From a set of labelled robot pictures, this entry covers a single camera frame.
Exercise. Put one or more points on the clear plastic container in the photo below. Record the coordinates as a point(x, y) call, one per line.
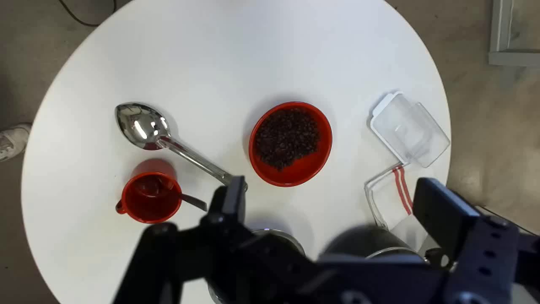
point(407, 129)

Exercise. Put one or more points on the red mug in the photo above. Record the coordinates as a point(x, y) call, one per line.
point(152, 193)

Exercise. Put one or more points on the large silver serving spoon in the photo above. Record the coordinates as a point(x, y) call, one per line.
point(149, 129)

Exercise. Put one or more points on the black cooking pot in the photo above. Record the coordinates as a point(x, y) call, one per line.
point(358, 244)

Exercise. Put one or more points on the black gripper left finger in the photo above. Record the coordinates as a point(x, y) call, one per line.
point(228, 201)

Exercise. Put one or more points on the round white table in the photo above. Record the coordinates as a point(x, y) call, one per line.
point(213, 68)

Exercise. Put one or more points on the red bowl with beans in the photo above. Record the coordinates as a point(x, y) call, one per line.
point(290, 144)

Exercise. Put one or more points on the small metal spoon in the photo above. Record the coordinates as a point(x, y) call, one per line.
point(194, 201)

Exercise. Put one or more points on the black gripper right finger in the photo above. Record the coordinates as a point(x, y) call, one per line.
point(447, 218)

